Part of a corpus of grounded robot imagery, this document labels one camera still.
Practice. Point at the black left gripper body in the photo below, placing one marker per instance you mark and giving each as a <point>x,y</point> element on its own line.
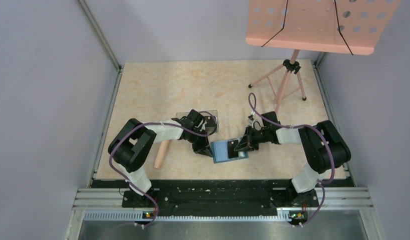
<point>199,142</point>

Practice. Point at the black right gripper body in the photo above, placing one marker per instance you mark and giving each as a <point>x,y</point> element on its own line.
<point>259,136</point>

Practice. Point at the blue leather card holder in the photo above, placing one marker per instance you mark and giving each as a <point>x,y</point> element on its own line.
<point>224,151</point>

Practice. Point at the clear acrylic card box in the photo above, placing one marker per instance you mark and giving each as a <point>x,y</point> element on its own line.
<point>212,112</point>

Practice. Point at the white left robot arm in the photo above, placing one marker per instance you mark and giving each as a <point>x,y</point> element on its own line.
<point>129,150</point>

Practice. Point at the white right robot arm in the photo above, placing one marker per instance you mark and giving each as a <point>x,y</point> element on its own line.
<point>323,146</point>

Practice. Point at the black credit cards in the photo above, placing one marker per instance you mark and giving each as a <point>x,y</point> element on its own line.
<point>211,124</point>

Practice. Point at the pink music stand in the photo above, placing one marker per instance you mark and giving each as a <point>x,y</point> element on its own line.
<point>328,26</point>

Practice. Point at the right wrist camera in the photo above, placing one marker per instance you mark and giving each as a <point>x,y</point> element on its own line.
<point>254,123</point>

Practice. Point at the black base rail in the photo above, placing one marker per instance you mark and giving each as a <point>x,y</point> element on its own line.
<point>221,198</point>

